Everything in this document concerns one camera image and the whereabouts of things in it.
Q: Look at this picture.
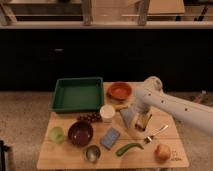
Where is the pale gripper body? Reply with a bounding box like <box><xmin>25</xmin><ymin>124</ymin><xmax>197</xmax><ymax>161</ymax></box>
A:
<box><xmin>133</xmin><ymin>112</ymin><xmax>152</xmax><ymax>132</ymax></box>

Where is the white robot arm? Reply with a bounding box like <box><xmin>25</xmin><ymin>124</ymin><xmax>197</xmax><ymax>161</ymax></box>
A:
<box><xmin>133</xmin><ymin>76</ymin><xmax>213</xmax><ymax>137</ymax></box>

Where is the orange bowl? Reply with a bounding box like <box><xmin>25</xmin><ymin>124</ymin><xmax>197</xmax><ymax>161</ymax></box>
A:
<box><xmin>107</xmin><ymin>82</ymin><xmax>132</xmax><ymax>100</ymax></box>

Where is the small metal bowl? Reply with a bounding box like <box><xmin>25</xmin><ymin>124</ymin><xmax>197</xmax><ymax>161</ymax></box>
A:
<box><xmin>86</xmin><ymin>145</ymin><xmax>101</xmax><ymax>163</ymax></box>

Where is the grey triangular cloth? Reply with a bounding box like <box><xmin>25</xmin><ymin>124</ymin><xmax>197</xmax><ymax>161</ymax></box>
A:
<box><xmin>120</xmin><ymin>107</ymin><xmax>135</xmax><ymax>128</ymax></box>

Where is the yellow banana piece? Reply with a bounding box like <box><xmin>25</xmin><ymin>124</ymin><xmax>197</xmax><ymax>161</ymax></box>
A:
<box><xmin>115</xmin><ymin>105</ymin><xmax>128</xmax><ymax>110</ymax></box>

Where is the metal fork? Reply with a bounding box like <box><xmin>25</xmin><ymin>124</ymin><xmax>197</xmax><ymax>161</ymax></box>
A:
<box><xmin>144</xmin><ymin>125</ymin><xmax>169</xmax><ymax>144</ymax></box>

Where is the white cup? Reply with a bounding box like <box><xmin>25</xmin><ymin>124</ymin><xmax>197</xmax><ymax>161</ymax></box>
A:
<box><xmin>100</xmin><ymin>105</ymin><xmax>116</xmax><ymax>122</ymax></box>

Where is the green cucumber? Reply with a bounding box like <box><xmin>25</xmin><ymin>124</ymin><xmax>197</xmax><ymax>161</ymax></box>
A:
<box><xmin>115</xmin><ymin>143</ymin><xmax>144</xmax><ymax>157</ymax></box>

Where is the blue sponge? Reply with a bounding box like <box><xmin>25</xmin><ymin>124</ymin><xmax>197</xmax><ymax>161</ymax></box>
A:
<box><xmin>100</xmin><ymin>128</ymin><xmax>120</xmax><ymax>150</ymax></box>

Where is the orange fruit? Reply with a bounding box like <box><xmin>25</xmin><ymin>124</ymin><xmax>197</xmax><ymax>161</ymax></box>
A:
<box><xmin>155</xmin><ymin>144</ymin><xmax>171</xmax><ymax>160</ymax></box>

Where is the dark grapes bunch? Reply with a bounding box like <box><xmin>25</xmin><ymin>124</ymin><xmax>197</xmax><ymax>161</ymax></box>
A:
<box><xmin>77</xmin><ymin>113</ymin><xmax>102</xmax><ymax>123</ymax></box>

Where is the green plastic tray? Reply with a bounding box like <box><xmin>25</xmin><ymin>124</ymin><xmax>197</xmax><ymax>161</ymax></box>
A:
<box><xmin>51</xmin><ymin>77</ymin><xmax>104</xmax><ymax>113</ymax></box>

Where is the green cup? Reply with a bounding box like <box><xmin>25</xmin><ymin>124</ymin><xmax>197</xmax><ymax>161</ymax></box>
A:
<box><xmin>48</xmin><ymin>127</ymin><xmax>64</xmax><ymax>144</ymax></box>

